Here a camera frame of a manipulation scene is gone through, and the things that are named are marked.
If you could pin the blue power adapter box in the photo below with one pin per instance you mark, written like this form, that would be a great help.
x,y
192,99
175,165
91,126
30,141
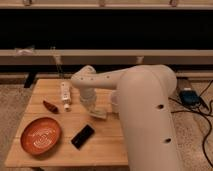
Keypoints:
x,y
189,97

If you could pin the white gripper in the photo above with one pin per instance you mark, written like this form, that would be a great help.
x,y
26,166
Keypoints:
x,y
88,103

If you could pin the orange bowl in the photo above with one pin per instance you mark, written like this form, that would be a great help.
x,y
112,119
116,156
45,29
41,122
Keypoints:
x,y
40,135

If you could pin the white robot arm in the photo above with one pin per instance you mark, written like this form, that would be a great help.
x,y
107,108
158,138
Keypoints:
x,y
143,104

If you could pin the red chili pepper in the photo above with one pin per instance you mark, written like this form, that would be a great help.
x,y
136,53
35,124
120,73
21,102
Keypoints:
x,y
52,108

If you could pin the white horizontal rail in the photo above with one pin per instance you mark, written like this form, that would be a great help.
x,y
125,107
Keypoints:
x,y
82,56

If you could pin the black bracket leg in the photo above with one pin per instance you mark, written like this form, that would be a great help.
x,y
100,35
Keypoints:
x,y
30,79

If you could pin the white sponge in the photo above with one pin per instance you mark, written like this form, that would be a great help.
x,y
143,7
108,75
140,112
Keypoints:
x,y
99,113

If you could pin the black rectangular block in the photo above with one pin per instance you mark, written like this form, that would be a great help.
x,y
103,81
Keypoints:
x,y
81,137

